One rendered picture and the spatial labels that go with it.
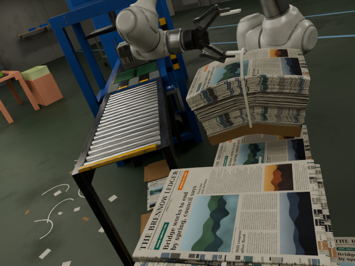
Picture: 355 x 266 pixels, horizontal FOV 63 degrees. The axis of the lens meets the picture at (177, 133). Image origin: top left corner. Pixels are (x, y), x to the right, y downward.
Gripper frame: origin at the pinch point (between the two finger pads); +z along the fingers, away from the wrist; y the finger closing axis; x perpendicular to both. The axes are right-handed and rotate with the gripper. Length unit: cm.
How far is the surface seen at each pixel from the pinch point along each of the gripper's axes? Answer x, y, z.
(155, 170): -98, 141, -103
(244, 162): 13.2, 47.4, -2.4
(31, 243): -12, 147, -188
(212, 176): 51, 23, -6
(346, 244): 34, 67, 30
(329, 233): 68, 22, 18
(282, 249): 72, 21, 10
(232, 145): 0.3, 48.2, -8.3
